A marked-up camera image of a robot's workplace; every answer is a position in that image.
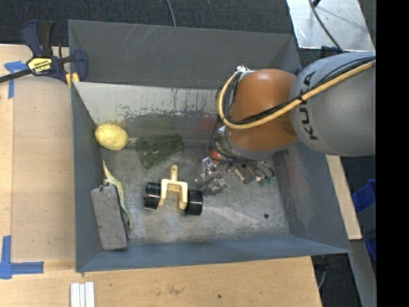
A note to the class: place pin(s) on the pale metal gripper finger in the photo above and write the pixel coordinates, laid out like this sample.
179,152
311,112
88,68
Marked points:
207,169
218,186

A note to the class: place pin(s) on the small red-orange round thing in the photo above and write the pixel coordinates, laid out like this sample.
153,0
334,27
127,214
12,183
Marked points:
216,155

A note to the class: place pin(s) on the cream axle with black wheels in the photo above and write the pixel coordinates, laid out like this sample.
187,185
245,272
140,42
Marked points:
174,190

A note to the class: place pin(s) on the green clear plastic cup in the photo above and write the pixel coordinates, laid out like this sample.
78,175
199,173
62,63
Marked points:
159,149

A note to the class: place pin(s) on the yellow lemon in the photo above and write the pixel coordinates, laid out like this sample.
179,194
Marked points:
111,137

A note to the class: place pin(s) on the grey stone block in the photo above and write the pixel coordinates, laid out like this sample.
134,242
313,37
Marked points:
108,219

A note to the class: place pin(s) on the grey metal bin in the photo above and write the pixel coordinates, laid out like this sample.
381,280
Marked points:
179,56

